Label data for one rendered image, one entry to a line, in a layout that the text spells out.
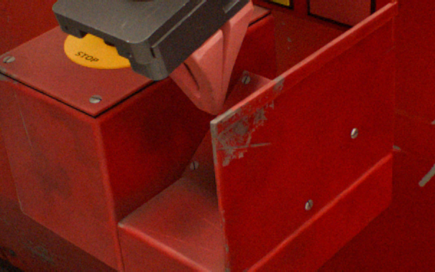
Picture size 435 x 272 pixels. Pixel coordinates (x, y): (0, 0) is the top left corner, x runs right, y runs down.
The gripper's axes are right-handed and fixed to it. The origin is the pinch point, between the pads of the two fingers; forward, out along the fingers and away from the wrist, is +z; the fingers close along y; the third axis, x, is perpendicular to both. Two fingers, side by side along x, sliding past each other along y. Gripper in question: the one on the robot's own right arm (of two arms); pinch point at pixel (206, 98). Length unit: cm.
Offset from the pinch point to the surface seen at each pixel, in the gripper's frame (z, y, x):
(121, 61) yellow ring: 0.2, 0.1, 7.2
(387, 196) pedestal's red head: 13.1, 7.5, -5.3
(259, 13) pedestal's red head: 2.7, 9.5, 4.6
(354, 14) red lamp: 1.0, 10.5, -2.5
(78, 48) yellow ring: 0.1, -0.3, 10.8
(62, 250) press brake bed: 59, 8, 54
